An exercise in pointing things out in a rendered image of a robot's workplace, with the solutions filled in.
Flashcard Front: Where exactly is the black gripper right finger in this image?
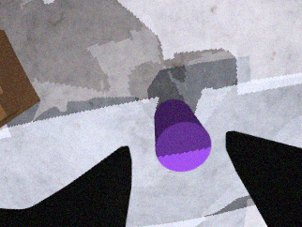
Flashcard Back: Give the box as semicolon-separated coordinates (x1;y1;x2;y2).
226;131;302;227

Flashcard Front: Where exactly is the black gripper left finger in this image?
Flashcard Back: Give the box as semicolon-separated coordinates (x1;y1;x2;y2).
0;146;132;227

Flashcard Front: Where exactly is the tan wooden block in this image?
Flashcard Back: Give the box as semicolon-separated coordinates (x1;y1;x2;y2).
0;30;40;128

